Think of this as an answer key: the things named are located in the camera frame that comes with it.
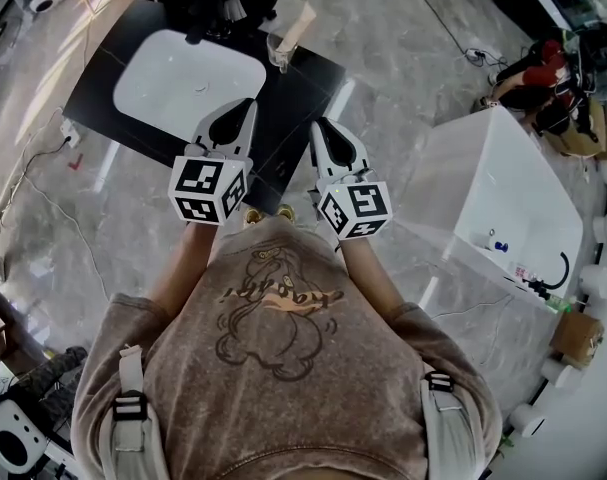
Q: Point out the beige toothbrush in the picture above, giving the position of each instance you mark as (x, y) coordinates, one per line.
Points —
(298, 28)

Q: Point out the person's shoe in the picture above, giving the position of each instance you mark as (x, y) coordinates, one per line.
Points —
(285, 212)
(253, 214)

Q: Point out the small blue white toy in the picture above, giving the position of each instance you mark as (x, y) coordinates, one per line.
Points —
(499, 246)

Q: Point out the black vanity cabinet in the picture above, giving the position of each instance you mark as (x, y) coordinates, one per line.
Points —
(303, 113)

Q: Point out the person's right shoe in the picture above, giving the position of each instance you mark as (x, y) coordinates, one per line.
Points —
(285, 212)

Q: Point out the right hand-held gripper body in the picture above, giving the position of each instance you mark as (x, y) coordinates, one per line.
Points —
(355, 203)

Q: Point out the white sink basin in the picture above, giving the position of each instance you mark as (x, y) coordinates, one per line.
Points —
(183, 78)

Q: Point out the green bottle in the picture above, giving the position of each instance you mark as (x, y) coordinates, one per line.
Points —
(559, 304)

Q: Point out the person's right forearm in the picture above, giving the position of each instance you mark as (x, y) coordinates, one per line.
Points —
(370, 273)

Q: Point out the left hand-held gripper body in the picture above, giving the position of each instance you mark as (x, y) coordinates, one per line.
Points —
(208, 180)

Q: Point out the clear glass cup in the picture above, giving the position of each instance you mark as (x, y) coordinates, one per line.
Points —
(278, 55)

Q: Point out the large open cardboard box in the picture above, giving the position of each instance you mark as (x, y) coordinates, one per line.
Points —
(590, 133)

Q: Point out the white speaker-like device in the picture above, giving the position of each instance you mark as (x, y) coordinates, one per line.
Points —
(10, 438)

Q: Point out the black curved bathtub faucet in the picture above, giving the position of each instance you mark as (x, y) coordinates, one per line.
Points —
(560, 273)

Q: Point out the person's left forearm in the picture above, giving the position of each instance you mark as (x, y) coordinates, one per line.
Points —
(185, 263)

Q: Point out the person's left shoe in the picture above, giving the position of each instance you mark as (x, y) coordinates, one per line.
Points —
(253, 214)

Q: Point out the white power strip with plugs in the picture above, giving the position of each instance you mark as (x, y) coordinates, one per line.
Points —
(475, 55)

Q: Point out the person's brown printed shirt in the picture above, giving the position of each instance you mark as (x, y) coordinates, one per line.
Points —
(283, 368)

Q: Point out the white bathtub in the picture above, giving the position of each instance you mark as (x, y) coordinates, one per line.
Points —
(503, 188)

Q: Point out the small cardboard box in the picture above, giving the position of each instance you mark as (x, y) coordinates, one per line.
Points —
(578, 339)

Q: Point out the black sink faucet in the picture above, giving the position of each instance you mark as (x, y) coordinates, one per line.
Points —
(218, 3)

